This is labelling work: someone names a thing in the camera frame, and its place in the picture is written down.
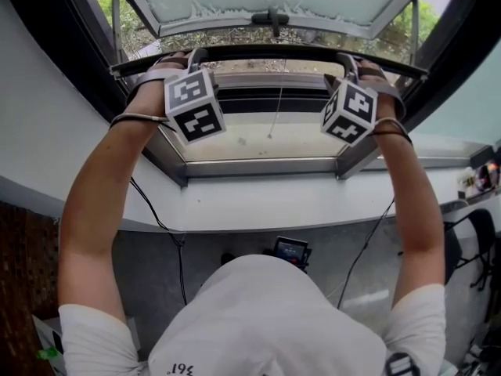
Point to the person's white t-shirt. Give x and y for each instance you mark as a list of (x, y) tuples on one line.
[(254, 319)]

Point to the black window frame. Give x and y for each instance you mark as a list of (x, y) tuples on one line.
[(78, 53)]

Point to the small white container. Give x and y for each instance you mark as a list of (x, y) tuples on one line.
[(467, 182)]

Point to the person's left black shoe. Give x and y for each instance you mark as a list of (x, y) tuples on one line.
[(228, 257)]

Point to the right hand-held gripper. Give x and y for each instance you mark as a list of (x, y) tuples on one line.
[(352, 108)]

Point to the red and black object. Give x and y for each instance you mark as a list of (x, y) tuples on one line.
[(487, 176)]

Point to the person's right hand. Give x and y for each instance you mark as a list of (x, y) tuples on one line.
[(385, 110)]

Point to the white windowsill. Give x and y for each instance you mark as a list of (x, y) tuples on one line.
[(282, 198)]

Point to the brown perforated wall panel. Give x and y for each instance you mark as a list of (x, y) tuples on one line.
[(27, 268)]

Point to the clear low window pane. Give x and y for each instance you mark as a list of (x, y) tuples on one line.
[(254, 141)]

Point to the person's right forearm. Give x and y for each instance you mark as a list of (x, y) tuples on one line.
[(415, 210)]

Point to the black folding chair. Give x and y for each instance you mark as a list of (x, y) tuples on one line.
[(481, 233)]

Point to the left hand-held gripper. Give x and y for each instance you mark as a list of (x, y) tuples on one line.
[(192, 92)]

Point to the person's left hand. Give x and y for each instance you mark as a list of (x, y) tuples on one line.
[(152, 102)]

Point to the small black screen device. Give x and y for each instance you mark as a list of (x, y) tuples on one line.
[(291, 249)]

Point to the small green object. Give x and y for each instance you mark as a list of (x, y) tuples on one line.
[(47, 353)]

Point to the frosted fixed window pane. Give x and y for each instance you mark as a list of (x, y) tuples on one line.
[(462, 124)]

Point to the person's left forearm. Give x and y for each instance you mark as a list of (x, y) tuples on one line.
[(98, 202)]

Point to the black tripod stand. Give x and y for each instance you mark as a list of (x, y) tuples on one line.
[(483, 278)]

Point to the white open cabinet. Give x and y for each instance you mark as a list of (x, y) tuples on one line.
[(47, 335)]

